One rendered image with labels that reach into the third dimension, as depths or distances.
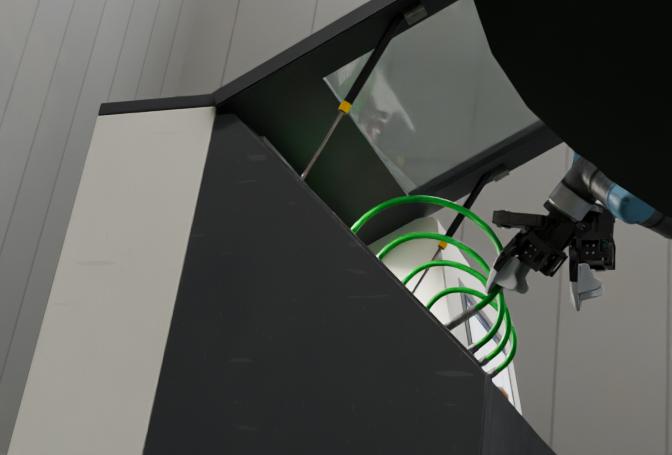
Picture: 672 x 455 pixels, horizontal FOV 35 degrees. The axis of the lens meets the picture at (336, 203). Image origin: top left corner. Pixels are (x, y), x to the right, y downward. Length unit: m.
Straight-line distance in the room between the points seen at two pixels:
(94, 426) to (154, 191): 0.45
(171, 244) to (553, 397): 2.34
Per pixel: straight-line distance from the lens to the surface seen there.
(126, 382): 1.90
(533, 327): 4.13
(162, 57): 4.94
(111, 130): 2.17
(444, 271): 2.51
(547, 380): 4.06
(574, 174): 2.00
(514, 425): 1.80
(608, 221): 2.19
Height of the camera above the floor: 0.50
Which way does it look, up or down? 24 degrees up
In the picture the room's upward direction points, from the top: 9 degrees clockwise
